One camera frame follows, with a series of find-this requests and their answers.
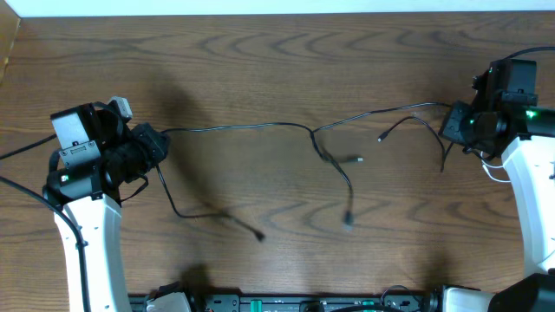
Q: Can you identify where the white USB cable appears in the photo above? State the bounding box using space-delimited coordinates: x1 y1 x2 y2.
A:
479 151 513 184

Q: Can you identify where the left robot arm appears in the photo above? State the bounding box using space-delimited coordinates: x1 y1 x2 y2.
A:
42 96 170 311

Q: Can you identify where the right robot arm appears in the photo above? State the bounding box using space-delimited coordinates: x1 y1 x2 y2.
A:
422 56 554 311

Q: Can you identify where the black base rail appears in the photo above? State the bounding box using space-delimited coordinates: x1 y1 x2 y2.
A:
128 283 441 312

